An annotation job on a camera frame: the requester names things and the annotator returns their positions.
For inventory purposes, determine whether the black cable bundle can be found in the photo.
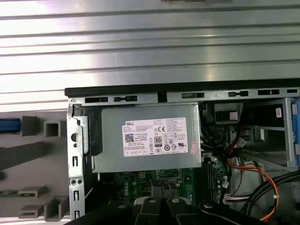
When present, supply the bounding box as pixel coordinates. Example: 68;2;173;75
240;167;300;225

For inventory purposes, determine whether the grey power supply unit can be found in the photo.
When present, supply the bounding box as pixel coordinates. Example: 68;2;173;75
92;103;203;174

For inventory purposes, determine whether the hard disk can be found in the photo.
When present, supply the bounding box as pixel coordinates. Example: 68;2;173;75
0;118;21;134

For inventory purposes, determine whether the metal optical drive cage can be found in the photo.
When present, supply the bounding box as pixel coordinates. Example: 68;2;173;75
241;97;296;168

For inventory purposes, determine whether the black RAM slot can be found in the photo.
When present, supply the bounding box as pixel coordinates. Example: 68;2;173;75
208;161;216;203
201;161;209;203

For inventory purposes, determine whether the blue plastic drive latch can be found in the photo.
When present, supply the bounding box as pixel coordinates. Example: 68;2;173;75
290;97;300;165

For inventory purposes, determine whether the green RAM stick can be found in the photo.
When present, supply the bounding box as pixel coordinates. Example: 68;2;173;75
0;190;21;197

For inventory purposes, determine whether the grey parts rack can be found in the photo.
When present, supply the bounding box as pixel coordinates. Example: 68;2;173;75
0;110;71;222

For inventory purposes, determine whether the black PC case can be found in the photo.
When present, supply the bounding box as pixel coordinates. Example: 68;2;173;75
64;81;300;225

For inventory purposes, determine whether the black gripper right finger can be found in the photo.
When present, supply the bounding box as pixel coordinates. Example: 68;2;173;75
164;197;264;225

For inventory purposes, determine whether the green motherboard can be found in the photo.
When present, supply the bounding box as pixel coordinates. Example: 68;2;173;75
99;157;233;207

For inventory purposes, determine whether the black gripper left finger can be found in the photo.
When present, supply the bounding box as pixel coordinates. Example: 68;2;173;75
70;196;164;225

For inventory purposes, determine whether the orange yellow wire bundle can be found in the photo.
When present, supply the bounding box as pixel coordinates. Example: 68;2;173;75
225;138;281;222

